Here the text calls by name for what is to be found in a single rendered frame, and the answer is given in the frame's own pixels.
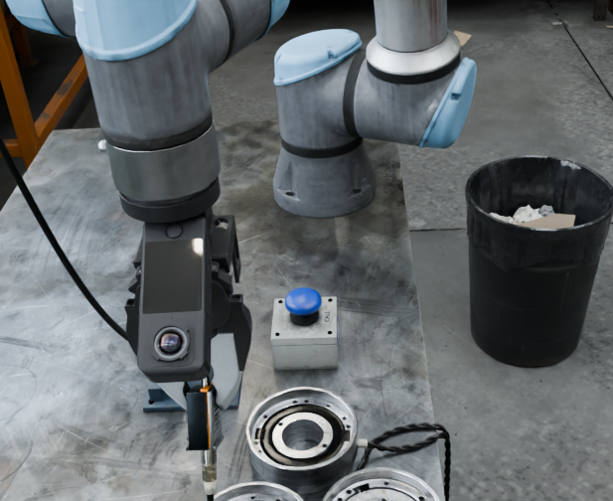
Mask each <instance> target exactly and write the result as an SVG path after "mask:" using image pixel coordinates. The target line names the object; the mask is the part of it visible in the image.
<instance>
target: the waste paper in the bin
mask: <svg viewBox="0 0 613 501"><path fill-rule="evenodd" d="M490 215H492V216H493V217H496V218H498V219H500V220H502V221H505V222H508V223H511V224H515V225H519V226H524V227H530V228H538V229H562V228H570V227H574V225H573V224H574V220H575V215H565V214H556V213H555V212H554V211H553V210H552V206H547V205H544V206H542V207H541V208H540V209H539V212H538V209H535V210H534V209H532V208H531V207H530V205H528V206H526V207H520V208H518V210H517V211H516V212H515V214H514V216H513V218H511V217H503V216H500V215H497V214H493V213H490Z"/></svg>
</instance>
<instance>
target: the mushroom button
mask: <svg viewBox="0 0 613 501"><path fill-rule="evenodd" d="M284 302H285V308H286V309H287V310H288V311H289V312H290V313H293V314H296V315H299V316H300V317H302V318H306V317H308V316H309V315H310V314H312V313H314V312H316V311H317V310H318V309H319V308H320V307H321V305H322V298H321V295H320V294H319V293H318V292H317V291H316V290H315V289H312V288H308V287H301V288H296V289H294V290H292V291H290V292H289V293H288V294H287V296H286V297H285V300H284Z"/></svg>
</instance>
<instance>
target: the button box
mask: <svg viewBox="0 0 613 501"><path fill-rule="evenodd" d="M321 298H322V305H321V307H320V308H319V309H318V310H317V311H316V312H314V313H312V314H310V315H309V316H308V317H306V318H302V317H300V316H299V315H296V314H293V313H290V312H289V311H288V310H287V309H286V308H285V302H284V300H285V298H277V299H274V309H273V319H272V329H271V339H270V340H271V348H272V356H273V365H274V370H306V369H338V368H339V365H338V311H337V297H321Z"/></svg>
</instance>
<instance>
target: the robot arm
mask: <svg viewBox="0 0 613 501"><path fill-rule="evenodd" d="M289 1H290V0H6V2H7V5H8V7H9V8H10V11H11V13H12V14H13V15H14V16H15V17H16V18H17V19H18V20H19V21H20V22H21V23H22V24H23V25H25V26H27V27H28V28H31V29H34V30H37V31H41V32H44V33H49V34H55V35H60V36H62V37H65V38H72V37H74V36H77V41H78V43H79V46H80V47H81V48H82V52H83V56H84V60H85V65H86V69H87V73H88V77H89V81H90V86H91V90H92V94H93V98H94V102H95V107H96V111H97V115H98V119H99V123H100V127H101V131H102V135H103V138H104V140H101V141H100V142H99V143H98V150H99V152H100V153H101V154H108V158H109V162H110V168H111V173H112V177H113V181H114V185H115V187H116V189H117V190H118V194H119V198H120V202H121V207H122V209H123V211H124V212H125V213H126V214H127V215H128V216H129V217H131V218H133V219H135V220H138V221H142V222H145V223H144V225H143V235H142V238H141V241H140V244H139V247H138V250H137V253H136V256H135V259H134V261H133V264H134V268H136V270H137V271H136V274H135V275H136V276H135V277H134V278H132V279H131V281H130V284H129V287H128V291H129V292H131V293H134V294H135V298H127V300H126V303H125V306H124V309H125V311H126V314H127V322H126V335H127V339H128V342H129V345H130V347H131V349H132V350H133V352H134V353H135V355H136V356H137V366H138V368H139V369H140V371H141V372H142V373H143V374H144V375H145V376H146V377H147V378H148V379H149V381H151V382H152V383H157V384H158V385H159V386H160V387H161V389H162V390H163V391H165V393H166V394H167V395H169V396H170V397H171V398H172V399H173V400H174V401H175V402H176V403H177V404H179V405H180V406H181V407H182V408H183V409H185V410H187V402H186V396H187V393H188V392H189V391H190V390H191V388H190V386H189V385H188V382H194V381H200V380H203V379H204V378H206V377H207V376H208V375H209V373H210V370H211V365H212V368H213V376H212V383H213V385H214V387H215V388H216V390H217V391H216V397H215V404H216V405H217V406H218V408H219V409H220V410H222V411H225V410H226V409H227V408H228V407H229V405H230V403H231V402H232V401H233V399H234V397H235V395H236V393H237V390H238V387H239V384H240V381H241V377H242V373H243V371H244V367H245V363H246V359H247V356H248V352H249V348H250V343H251V335H252V319H251V314H250V311H249V309H248V308H247V307H246V306H245V305H244V304H243V295H242V294H241V293H240V294H233V287H232V283H231V280H232V276H231V275H229V273H230V265H231V260H232V266H233V273H234V280H235V283H239V277H240V271H241V263H240V256H239V248H238V241H237V234H236V227H235V220H234V215H219V216H216V215H214V214H213V209H212V205H213V204H214V203H215V202H216V201H217V200H218V198H219V196H220V193H221V188H220V181H219V173H220V171H221V162H220V156H219V149H218V144H217V137H216V131H215V124H214V118H213V114H212V106H211V100H210V93H209V86H208V75H209V74H210V73H211V72H213V71H214V70H215V69H217V68H218V67H220V66H221V65H222V64H223V63H225V62H226V61H227V60H229V59H230V58H231V57H233V56H234V55H235V54H237V53H238V52H240V51H241V50H242V49H244V48H245V47H246V46H248V45H249V44H250V43H252V42H255V41H257V40H259V39H261V38H262V37H264V36H265V35H266V34H267V32H268V31H269V29H270V27H271V26H272V25H273V24H275V23H276V22H277V21H278V20H279V19H280V18H281V17H282V16H283V14H284V13H285V11H286V9H287V7H288V4H289ZM374 5H375V17H376V28H377V35H376V36H375V37H374V38H373V39H372V40H371V41H370V42H369V44H368V46H367V48H366V49H363V48H361V45H362V41H361V40H360V36H359V35H358V34H357V33H355V32H353V31H350V30H342V29H335V30H324V31H318V32H313V33H309V34H306V35H302V36H300V37H297V38H295V39H292V40H290V41H289V42H287V43H285V44H284V45H283V46H282V47H280V49H279V50H278V51H277V53H276V55H275V59H274V66H275V78H274V84H275V85H276V95H277V106H278V116H279V127H280V137H281V150H280V154H279V158H278V162H277V166H276V170H275V174H274V178H273V192H274V199H275V201H276V203H277V204H278V205H279V206H280V207H281V208H282V209H283V210H285V211H287V212H289V213H291V214H294V215H297V216H301V217H306V218H317V219H325V218H335V217H341V216H345V215H349V214H352V213H354V212H356V211H358V210H360V209H362V208H363V207H365V206H366V205H368V204H369V203H370V202H371V201H372V200H373V198H374V197H375V195H376V192H377V177H376V172H375V170H374V167H373V165H372V162H371V160H370V157H369V154H368V152H367V149H366V147H365V144H364V141H363V138H367V139H374V140H381V141H388V142H394V143H401V144H408V145H415V146H418V148H423V147H431V148H441V149H443V148H447V147H449V146H451V145H452V144H453V143H454V142H455V141H456V140H457V138H458V137H459V135H460V133H461V131H462V128H463V126H464V123H465V120H466V118H467V115H468V111H469V108H470V104H471V101H472V97H473V92H474V87H475V82H476V73H477V67H476V63H475V62H474V61H473V60H469V59H468V58H464V59H461V56H460V41H459V39H458V37H457V36H456V35H455V34H454V33H452V32H451V31H450V30H448V29H447V0H374ZM221 223H226V224H228V226H227V229H225V228H223V227H217V226H218V225H219V224H221Z"/></svg>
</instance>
